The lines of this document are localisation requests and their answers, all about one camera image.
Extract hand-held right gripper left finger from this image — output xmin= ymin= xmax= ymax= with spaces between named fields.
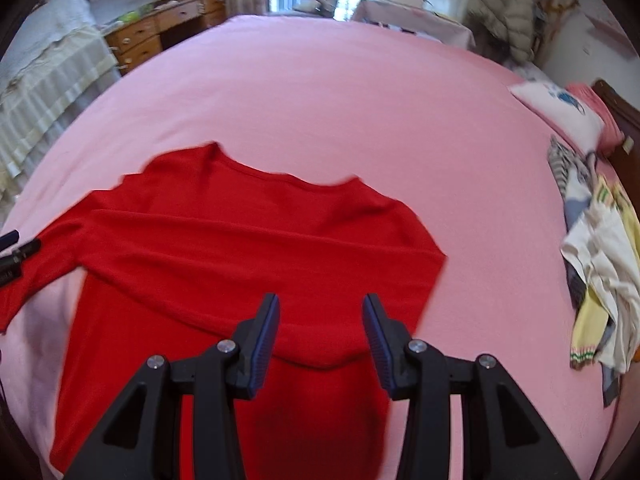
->
xmin=62 ymin=292 xmax=281 ymax=480

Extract pile of mixed clothes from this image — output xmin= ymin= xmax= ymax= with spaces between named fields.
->
xmin=560 ymin=200 xmax=640 ymax=373

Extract wooden coat rack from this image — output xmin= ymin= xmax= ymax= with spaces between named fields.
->
xmin=540 ymin=0 xmax=582 ymax=41

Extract white lace cloth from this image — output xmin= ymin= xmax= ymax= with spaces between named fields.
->
xmin=0 ymin=0 xmax=121 ymax=196

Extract dark wooden headboard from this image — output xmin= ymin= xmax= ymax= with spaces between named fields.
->
xmin=592 ymin=78 xmax=640 ymax=241

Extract table with white cloth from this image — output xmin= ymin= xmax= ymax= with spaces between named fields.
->
xmin=350 ymin=0 xmax=476 ymax=53

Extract yellow garment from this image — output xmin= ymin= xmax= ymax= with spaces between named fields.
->
xmin=570 ymin=175 xmax=640 ymax=371

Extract grey striped garment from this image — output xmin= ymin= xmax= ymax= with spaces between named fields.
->
xmin=547 ymin=135 xmax=601 ymax=231

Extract pink fleece blanket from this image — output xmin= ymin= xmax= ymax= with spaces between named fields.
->
xmin=0 ymin=14 xmax=618 ymax=480

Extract red sweater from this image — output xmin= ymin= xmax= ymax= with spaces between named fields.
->
xmin=0 ymin=141 xmax=448 ymax=480

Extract white printed pillow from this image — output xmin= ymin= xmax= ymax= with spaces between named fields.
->
xmin=507 ymin=80 xmax=606 ymax=153

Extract pink pillow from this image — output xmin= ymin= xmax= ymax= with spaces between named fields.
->
xmin=565 ymin=82 xmax=626 ymax=157

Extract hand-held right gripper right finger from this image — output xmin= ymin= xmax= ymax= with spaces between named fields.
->
xmin=362 ymin=293 xmax=581 ymax=480

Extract beige puffy jacket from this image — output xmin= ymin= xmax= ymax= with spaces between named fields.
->
xmin=470 ymin=0 xmax=543 ymax=63

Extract wooden desk with drawers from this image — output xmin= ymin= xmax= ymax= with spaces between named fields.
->
xmin=102 ymin=0 xmax=228 ymax=78

